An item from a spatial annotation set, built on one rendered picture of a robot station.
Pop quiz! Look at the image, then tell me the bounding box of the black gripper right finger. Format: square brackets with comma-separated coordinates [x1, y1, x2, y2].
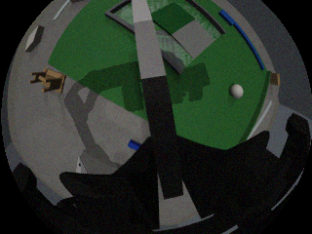
[176, 130, 270, 219]

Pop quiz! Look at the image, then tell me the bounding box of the tan cube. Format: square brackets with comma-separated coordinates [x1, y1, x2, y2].
[269, 73, 281, 86]

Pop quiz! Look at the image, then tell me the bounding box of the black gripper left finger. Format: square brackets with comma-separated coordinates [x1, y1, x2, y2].
[59, 136, 160, 230]

